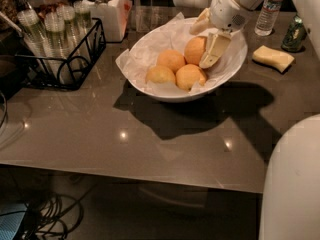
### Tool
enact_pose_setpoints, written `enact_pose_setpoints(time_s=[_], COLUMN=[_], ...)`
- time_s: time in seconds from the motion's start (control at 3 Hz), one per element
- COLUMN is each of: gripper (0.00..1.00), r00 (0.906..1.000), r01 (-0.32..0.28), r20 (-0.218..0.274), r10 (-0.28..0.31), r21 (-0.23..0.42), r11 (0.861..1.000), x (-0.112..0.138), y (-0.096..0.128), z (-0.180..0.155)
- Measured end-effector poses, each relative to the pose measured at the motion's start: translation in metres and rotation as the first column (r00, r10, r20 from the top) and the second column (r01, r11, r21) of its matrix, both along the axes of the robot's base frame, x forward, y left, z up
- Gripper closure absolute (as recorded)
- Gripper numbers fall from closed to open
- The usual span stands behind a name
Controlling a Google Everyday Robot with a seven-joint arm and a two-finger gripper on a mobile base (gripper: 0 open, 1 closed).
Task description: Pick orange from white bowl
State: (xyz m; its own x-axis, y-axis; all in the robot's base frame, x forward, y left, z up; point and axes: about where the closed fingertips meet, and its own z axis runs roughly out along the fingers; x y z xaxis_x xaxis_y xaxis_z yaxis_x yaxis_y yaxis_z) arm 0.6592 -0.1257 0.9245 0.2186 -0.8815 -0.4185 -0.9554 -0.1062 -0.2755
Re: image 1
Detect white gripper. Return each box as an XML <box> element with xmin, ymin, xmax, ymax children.
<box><xmin>189</xmin><ymin>0</ymin><xmax>251</xmax><ymax>69</ymax></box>

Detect large orange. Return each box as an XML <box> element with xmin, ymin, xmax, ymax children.
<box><xmin>184</xmin><ymin>36</ymin><xmax>207</xmax><ymax>65</ymax></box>

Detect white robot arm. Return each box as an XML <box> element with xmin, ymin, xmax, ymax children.
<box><xmin>190</xmin><ymin>0</ymin><xmax>320</xmax><ymax>240</ymax></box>

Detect white oval bowl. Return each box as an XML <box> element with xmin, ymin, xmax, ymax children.
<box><xmin>126</xmin><ymin>17</ymin><xmax>249</xmax><ymax>104</ymax></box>

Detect white paper liner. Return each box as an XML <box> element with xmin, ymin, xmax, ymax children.
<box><xmin>115</xmin><ymin>12</ymin><xmax>248</xmax><ymax>98</ymax></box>

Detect orange middle back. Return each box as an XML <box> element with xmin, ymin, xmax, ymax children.
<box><xmin>156</xmin><ymin>49</ymin><xmax>186</xmax><ymax>73</ymax></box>

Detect orange front right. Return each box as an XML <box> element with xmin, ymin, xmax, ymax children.
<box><xmin>176</xmin><ymin>64</ymin><xmax>207</xmax><ymax>91</ymax></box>

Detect yellow sponge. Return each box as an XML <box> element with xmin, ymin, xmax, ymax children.
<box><xmin>252</xmin><ymin>45</ymin><xmax>295</xmax><ymax>73</ymax></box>

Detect right clear water bottle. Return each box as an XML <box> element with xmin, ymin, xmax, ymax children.
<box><xmin>254</xmin><ymin>0</ymin><xmax>283</xmax><ymax>36</ymax></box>

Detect orange front left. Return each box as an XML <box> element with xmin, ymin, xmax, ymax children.
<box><xmin>145</xmin><ymin>65</ymin><xmax>176</xmax><ymax>84</ymax></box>

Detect green chip bag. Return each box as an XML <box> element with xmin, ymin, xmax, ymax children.
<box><xmin>281</xmin><ymin>14</ymin><xmax>307</xmax><ymax>53</ymax></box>

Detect white lidded canister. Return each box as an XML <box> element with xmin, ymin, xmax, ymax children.
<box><xmin>83</xmin><ymin>0</ymin><xmax>132</xmax><ymax>43</ymax></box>

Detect clear plastic cup stack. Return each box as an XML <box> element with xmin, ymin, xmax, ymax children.
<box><xmin>57</xmin><ymin>5</ymin><xmax>81</xmax><ymax>47</ymax></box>
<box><xmin>17</xmin><ymin>9</ymin><xmax>46</xmax><ymax>57</ymax></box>
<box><xmin>44</xmin><ymin>12</ymin><xmax>70</xmax><ymax>58</ymax></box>
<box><xmin>73</xmin><ymin>1</ymin><xmax>92</xmax><ymax>33</ymax></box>

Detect blue box on floor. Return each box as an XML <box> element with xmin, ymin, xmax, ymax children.
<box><xmin>0</xmin><ymin>203</ymin><xmax>27</xmax><ymax>240</ymax></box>

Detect black wire basket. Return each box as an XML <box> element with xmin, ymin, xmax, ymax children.
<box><xmin>16</xmin><ymin>18</ymin><xmax>106</xmax><ymax>90</ymax></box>

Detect black cables on floor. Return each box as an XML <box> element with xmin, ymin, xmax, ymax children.
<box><xmin>19</xmin><ymin>183</ymin><xmax>98</xmax><ymax>240</ymax></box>

